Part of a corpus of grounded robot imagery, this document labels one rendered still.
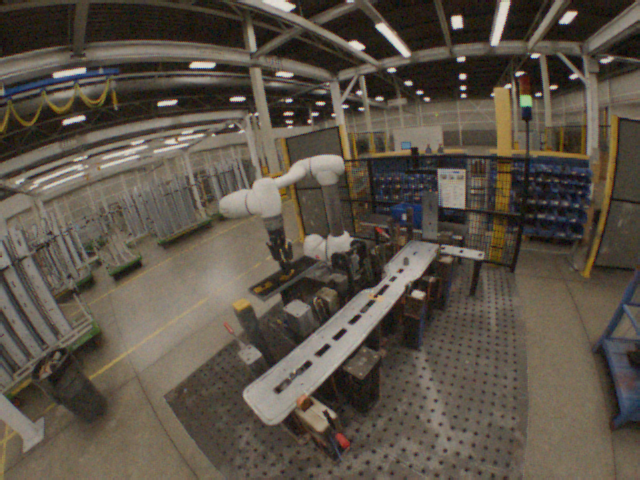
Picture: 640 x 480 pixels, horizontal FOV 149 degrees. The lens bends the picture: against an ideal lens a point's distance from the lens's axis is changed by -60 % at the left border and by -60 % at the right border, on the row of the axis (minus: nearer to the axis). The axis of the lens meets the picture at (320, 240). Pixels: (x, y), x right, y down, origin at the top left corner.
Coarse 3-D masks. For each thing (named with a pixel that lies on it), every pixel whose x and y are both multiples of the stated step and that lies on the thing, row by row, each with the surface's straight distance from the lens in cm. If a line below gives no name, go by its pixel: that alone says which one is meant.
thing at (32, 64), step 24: (360, 0) 296; (624, 24) 490; (48, 48) 325; (72, 48) 329; (96, 48) 330; (120, 48) 333; (144, 48) 339; (168, 48) 349; (192, 48) 364; (216, 48) 383; (264, 48) 405; (456, 48) 537; (480, 48) 534; (576, 48) 589; (0, 72) 331; (24, 72) 316; (48, 72) 323; (288, 72) 476; (312, 72) 534; (336, 72) 592; (360, 72) 571
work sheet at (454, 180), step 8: (440, 168) 180; (448, 168) 179; (456, 168) 178; (464, 168) 176; (440, 176) 181; (448, 176) 180; (456, 176) 178; (464, 176) 177; (448, 184) 181; (456, 184) 180; (464, 184) 178; (448, 192) 182; (456, 192) 181; (464, 192) 180; (448, 200) 184; (456, 200) 182; (464, 200) 181; (456, 208) 184; (464, 208) 183
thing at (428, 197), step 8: (424, 192) 157; (432, 192) 156; (424, 200) 159; (432, 200) 157; (424, 208) 160; (432, 208) 159; (424, 216) 162; (432, 216) 160; (424, 224) 164; (432, 224) 162; (424, 232) 167; (432, 232) 164
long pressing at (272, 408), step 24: (360, 312) 103; (384, 312) 102; (312, 336) 96; (360, 336) 93; (288, 360) 91; (312, 360) 88; (336, 360) 86; (264, 384) 87; (312, 384) 82; (264, 408) 82; (288, 408) 80
